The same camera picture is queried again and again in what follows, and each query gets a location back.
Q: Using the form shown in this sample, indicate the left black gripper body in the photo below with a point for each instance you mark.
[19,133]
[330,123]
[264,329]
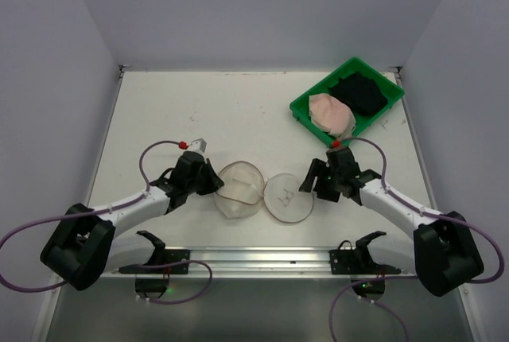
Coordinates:
[203,179]

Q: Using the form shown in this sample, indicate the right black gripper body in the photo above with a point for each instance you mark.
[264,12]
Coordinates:
[324,180]

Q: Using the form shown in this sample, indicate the pink bra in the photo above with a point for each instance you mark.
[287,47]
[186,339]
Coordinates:
[331,116]

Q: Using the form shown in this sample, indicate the black bra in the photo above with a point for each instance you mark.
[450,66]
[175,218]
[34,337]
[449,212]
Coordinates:
[361,94]

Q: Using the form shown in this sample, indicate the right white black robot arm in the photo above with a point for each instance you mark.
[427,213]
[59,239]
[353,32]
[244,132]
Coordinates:
[440,249]

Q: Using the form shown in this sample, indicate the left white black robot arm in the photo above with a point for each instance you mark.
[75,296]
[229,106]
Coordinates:
[84,246]

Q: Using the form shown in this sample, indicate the green plastic tray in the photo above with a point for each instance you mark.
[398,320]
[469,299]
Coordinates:
[300,106]

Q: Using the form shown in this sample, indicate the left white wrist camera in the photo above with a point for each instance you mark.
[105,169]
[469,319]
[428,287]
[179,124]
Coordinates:
[197,146]

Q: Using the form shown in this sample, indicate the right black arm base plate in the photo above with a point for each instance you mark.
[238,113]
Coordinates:
[357,261]

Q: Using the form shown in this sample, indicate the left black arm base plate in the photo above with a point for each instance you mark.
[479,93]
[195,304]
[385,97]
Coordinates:
[167,256]

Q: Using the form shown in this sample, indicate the aluminium front rail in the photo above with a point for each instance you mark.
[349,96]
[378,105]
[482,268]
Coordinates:
[272,262]

